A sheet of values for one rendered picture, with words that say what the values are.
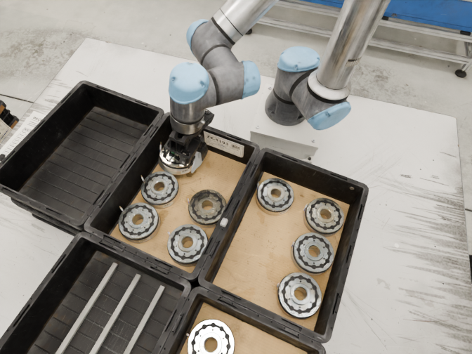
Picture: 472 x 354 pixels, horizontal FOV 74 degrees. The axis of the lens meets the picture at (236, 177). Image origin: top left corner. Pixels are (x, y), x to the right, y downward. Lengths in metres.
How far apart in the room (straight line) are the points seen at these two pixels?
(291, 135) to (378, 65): 1.77
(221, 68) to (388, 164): 0.77
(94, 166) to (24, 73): 1.87
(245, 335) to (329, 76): 0.65
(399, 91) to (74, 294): 2.35
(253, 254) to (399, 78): 2.13
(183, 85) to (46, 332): 0.63
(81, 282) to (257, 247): 0.44
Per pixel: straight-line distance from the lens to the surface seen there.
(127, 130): 1.07
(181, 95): 0.62
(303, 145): 1.06
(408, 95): 2.63
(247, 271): 0.83
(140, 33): 2.87
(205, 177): 0.93
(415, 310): 1.08
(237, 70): 0.68
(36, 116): 1.42
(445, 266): 1.16
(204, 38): 0.75
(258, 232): 0.86
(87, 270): 0.90
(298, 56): 0.98
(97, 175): 1.01
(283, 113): 1.06
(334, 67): 0.83
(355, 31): 0.77
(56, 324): 0.90
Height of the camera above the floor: 1.64
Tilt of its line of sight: 60 degrees down
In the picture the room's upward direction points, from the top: 3 degrees clockwise
